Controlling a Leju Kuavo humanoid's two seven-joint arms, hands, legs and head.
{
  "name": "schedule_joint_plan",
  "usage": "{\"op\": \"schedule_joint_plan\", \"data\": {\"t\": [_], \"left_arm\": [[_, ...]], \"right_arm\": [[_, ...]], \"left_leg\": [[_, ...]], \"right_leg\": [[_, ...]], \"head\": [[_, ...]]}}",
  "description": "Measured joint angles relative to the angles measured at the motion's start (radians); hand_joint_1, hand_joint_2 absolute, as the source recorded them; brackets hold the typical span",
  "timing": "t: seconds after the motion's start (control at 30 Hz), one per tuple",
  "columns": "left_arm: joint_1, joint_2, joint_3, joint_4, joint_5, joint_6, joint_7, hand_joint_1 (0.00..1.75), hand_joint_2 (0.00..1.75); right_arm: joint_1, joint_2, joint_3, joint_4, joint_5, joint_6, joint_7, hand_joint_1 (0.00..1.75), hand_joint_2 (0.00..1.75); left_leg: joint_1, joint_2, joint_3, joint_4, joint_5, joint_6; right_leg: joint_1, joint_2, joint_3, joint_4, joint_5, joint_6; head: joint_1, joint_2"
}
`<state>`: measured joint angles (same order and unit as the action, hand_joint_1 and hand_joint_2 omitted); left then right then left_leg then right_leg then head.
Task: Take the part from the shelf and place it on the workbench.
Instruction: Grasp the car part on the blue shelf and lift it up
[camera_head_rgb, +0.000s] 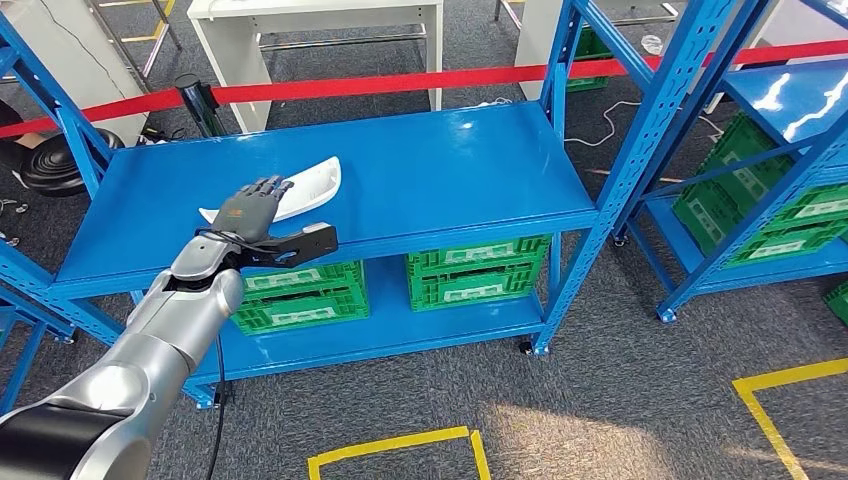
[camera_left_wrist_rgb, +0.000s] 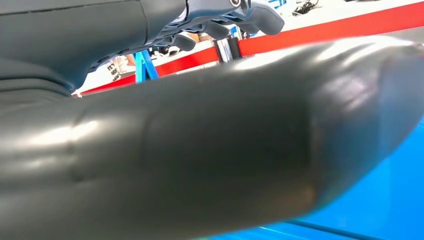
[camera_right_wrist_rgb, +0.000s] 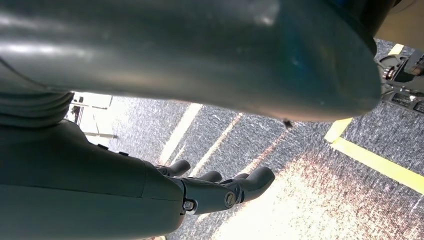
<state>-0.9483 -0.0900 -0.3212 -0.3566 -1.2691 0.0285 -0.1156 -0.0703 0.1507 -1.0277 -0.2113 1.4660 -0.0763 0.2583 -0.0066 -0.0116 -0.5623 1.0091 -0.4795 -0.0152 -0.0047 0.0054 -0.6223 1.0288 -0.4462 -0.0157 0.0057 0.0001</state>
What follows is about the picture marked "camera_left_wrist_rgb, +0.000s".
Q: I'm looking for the short red barrier belt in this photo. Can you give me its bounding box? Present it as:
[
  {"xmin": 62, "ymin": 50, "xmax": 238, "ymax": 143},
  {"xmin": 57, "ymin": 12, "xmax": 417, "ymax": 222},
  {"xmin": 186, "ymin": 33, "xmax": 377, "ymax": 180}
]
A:
[{"xmin": 72, "ymin": 46, "xmax": 220, "ymax": 98}]

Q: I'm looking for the long red barrier belt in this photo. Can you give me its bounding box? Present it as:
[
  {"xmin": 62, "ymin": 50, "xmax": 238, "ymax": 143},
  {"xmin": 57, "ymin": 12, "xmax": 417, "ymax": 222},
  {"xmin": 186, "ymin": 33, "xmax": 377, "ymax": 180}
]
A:
[{"xmin": 237, "ymin": 1, "xmax": 424, "ymax": 58}]

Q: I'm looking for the black stanchion post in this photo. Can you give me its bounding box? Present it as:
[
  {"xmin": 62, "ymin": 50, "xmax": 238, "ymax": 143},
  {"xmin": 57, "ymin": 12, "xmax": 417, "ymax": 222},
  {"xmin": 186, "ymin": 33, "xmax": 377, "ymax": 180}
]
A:
[{"xmin": 212, "ymin": 35, "xmax": 243, "ymax": 64}]

